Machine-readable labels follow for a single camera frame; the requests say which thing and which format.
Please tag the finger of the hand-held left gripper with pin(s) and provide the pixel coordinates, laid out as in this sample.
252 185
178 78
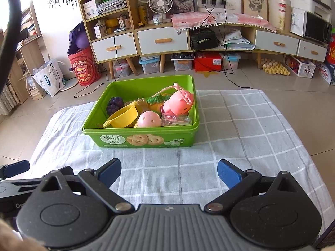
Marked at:
7 184
15 168

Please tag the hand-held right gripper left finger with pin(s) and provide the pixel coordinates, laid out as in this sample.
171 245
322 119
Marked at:
111 171

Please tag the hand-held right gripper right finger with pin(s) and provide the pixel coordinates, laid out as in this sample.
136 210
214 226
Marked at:
227 174

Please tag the yellow toy pot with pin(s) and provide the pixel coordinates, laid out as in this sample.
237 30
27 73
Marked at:
123 117

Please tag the green plastic box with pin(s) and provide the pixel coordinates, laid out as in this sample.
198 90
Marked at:
183 136

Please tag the pink ball toy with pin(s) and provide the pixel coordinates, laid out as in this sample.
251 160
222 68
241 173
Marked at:
149 120

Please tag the purple toy grapes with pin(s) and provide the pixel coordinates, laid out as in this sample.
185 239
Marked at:
115 106

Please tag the clear plastic container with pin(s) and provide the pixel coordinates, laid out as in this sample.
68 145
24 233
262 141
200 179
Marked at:
175 120

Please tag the orange toy pumpkin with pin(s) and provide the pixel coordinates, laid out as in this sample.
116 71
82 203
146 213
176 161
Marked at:
157 107

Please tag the beige fuzzy sleeve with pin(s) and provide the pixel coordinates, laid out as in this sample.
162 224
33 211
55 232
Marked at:
10 238

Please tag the grey checked tablecloth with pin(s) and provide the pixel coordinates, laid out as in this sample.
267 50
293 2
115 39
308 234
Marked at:
248 125

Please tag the grey pleated curtain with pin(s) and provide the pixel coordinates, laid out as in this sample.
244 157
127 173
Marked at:
7 100

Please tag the wooden crate of books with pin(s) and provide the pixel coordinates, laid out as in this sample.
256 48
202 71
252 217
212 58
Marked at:
36 94

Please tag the white shopping bag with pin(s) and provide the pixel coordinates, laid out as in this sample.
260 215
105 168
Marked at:
48 79

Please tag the white round fan base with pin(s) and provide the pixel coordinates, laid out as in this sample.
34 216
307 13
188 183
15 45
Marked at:
70 85

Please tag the red snack barrel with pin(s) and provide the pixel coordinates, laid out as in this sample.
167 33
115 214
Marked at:
83 70

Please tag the clear storage box white lid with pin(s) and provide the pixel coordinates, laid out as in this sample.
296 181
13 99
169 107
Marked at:
231 61

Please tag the clear storage box blue lid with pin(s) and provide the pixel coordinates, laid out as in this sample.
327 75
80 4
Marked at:
149 65

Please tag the red cardboard box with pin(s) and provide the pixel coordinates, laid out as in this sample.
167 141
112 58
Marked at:
206 62

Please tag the yellow egg tray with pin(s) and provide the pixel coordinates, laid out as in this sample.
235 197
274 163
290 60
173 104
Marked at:
276 68

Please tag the dark chair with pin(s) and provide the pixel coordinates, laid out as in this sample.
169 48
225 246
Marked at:
328 238

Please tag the clear storage box dark top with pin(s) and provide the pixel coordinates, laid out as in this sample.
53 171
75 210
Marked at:
182 62

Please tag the wooden bookshelf desk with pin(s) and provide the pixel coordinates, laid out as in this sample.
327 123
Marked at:
36 47

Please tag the tall wooden shelf cabinet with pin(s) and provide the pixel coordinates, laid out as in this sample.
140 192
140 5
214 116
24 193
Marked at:
128 44

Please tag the white red printed box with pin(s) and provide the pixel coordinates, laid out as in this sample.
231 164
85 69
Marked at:
301 68

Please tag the wooden drawer cabinet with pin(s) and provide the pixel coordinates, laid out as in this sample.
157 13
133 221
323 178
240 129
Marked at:
151 48

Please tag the pile of white papers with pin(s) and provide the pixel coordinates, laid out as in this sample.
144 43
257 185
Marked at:
235 41

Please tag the purple bag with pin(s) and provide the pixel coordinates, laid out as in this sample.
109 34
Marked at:
79 40

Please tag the curved wooden tv stand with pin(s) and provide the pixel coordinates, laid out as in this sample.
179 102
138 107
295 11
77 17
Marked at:
264 44

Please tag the black bag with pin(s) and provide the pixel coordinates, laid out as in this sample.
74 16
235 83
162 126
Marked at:
204 40

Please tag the blue white carton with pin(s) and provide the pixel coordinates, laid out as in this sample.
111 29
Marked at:
325 73

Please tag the small white carton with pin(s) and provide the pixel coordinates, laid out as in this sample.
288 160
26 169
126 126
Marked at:
100 30

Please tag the yellow round container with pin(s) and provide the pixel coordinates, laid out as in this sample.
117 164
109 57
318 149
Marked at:
112 24

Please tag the small printed boxes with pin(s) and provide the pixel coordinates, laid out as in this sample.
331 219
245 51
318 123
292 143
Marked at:
124 22

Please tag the glass cup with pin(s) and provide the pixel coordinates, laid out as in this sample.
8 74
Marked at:
157 19

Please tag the yellow canister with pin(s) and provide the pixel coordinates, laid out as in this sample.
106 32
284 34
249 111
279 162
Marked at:
142 15

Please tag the pink checked cloth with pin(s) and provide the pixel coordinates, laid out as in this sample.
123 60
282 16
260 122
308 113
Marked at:
188 19

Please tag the red gift bag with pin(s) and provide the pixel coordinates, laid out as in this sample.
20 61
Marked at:
331 49

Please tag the white product box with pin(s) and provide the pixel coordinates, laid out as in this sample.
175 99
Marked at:
90 10

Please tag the stack of papers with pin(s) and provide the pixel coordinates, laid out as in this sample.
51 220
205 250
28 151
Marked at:
112 5

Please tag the white red bottle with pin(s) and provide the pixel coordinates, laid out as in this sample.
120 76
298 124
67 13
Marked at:
281 15

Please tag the black microwave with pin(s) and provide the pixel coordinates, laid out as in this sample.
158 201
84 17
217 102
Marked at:
315 27

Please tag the small white desk fan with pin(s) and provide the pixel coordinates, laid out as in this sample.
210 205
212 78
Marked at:
160 3

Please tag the framed cartoon girl picture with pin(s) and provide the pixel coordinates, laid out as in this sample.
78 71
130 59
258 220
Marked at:
253 0

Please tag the white printer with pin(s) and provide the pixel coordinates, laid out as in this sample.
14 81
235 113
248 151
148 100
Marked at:
306 4

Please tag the white wall sockets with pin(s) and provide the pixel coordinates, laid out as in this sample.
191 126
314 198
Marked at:
230 5

